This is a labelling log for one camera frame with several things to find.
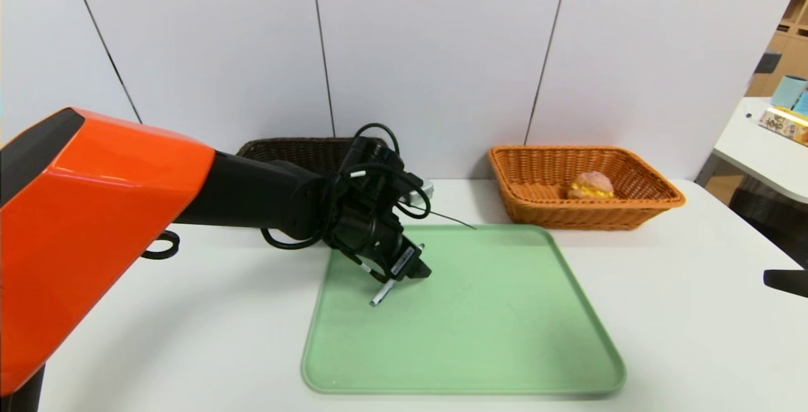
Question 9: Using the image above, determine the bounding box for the cream puff bun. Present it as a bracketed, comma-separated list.
[567, 171, 615, 200]

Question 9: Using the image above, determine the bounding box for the yellow printed box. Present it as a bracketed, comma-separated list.
[757, 107, 808, 148]

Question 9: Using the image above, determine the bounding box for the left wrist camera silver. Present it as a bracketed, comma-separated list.
[401, 180, 436, 206]

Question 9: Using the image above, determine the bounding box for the orange wicker basket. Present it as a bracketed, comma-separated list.
[487, 145, 686, 231]

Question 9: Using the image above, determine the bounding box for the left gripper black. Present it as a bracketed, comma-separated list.
[370, 216, 432, 282]

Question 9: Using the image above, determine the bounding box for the dark brown wicker basket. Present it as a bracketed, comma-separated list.
[237, 138, 389, 176]

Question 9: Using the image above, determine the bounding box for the wooden shelf unit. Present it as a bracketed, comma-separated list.
[745, 0, 808, 98]

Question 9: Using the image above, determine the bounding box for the white pen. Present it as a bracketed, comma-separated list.
[369, 243, 425, 307]

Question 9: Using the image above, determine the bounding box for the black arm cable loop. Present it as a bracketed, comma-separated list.
[140, 230, 181, 261]

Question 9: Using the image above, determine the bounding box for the dark woven bin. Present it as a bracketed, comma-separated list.
[729, 179, 808, 268]

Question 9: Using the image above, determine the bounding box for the white side table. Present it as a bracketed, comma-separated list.
[694, 98, 808, 204]

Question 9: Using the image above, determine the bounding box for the thin black zip tie tail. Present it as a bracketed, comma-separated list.
[423, 209, 478, 231]

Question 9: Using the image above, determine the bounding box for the light green plastic tray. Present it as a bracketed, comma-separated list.
[302, 224, 627, 395]

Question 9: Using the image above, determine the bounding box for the light blue cup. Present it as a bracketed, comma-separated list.
[771, 76, 807, 110]

